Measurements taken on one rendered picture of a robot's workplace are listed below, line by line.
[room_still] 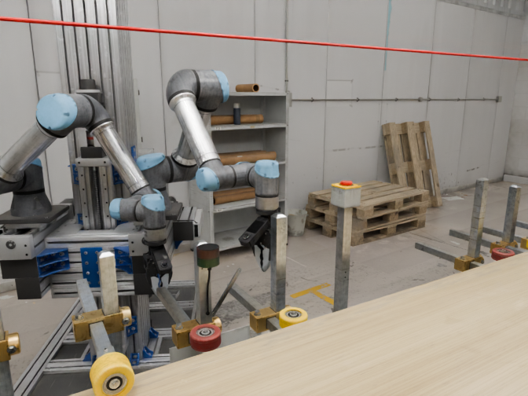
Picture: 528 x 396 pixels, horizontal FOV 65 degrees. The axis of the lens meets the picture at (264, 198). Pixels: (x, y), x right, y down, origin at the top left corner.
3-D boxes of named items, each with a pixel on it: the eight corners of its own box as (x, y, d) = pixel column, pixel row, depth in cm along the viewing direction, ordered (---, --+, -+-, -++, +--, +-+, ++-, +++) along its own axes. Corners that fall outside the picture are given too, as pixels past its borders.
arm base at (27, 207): (21, 207, 179) (18, 185, 177) (57, 207, 181) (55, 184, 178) (3, 217, 165) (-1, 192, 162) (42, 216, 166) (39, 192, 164)
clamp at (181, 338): (172, 340, 119) (170, 324, 118) (215, 328, 126) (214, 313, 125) (178, 350, 115) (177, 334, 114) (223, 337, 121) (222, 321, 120)
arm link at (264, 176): (268, 158, 136) (284, 161, 129) (267, 191, 139) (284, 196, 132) (247, 160, 132) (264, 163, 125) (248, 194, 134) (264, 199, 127)
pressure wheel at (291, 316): (276, 354, 117) (276, 317, 114) (281, 339, 124) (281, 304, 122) (305, 358, 115) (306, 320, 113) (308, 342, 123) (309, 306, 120)
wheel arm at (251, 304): (226, 293, 154) (226, 282, 153) (235, 291, 156) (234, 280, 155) (291, 354, 117) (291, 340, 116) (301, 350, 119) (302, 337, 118)
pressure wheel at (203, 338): (187, 365, 112) (185, 327, 110) (214, 356, 116) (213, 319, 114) (197, 382, 106) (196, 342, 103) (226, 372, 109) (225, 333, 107)
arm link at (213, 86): (156, 170, 184) (186, 61, 148) (188, 166, 192) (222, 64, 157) (166, 189, 178) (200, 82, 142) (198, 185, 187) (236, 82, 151)
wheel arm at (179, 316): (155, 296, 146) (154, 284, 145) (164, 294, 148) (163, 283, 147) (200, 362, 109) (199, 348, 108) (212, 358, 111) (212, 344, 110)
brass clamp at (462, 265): (452, 268, 181) (453, 257, 180) (471, 262, 188) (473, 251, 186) (465, 273, 176) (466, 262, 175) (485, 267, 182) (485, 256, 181)
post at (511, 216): (495, 283, 199) (509, 185, 188) (500, 281, 201) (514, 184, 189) (503, 286, 196) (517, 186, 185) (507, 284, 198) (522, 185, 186)
